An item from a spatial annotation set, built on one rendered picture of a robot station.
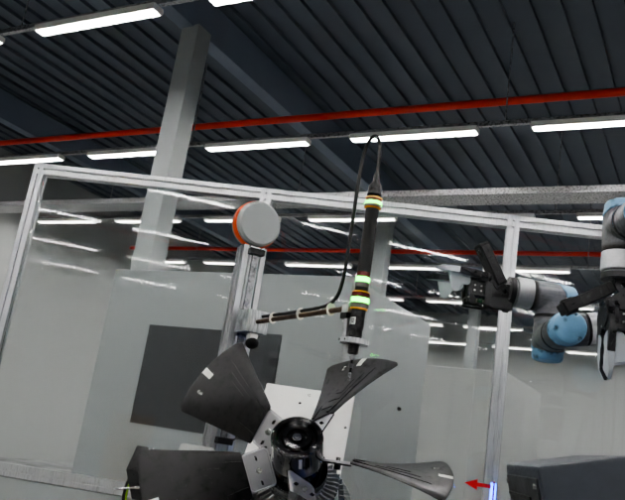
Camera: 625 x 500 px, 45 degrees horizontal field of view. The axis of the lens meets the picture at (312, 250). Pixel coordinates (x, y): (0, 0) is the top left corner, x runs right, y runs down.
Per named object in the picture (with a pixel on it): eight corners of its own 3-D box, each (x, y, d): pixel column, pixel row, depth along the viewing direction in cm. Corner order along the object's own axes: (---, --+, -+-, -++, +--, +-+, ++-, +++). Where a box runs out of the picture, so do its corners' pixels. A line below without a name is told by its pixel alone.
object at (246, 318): (231, 334, 236) (236, 308, 239) (251, 338, 240) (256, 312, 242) (245, 332, 228) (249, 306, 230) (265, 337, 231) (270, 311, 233)
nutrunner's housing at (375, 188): (341, 353, 179) (366, 172, 190) (354, 356, 180) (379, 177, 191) (349, 352, 175) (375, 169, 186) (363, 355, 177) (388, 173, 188)
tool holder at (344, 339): (329, 342, 182) (334, 302, 184) (353, 347, 185) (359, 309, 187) (348, 340, 174) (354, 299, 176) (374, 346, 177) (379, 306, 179)
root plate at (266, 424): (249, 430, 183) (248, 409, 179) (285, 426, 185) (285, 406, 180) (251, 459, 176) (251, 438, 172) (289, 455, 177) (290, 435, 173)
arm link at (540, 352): (538, 355, 174) (541, 309, 177) (526, 360, 185) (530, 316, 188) (572, 360, 174) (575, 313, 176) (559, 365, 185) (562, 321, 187)
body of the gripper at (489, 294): (466, 301, 179) (516, 309, 180) (469, 266, 181) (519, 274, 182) (457, 306, 187) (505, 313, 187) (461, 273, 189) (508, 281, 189)
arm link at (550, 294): (579, 317, 180) (581, 283, 182) (534, 311, 180) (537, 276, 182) (565, 322, 188) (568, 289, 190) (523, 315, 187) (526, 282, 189)
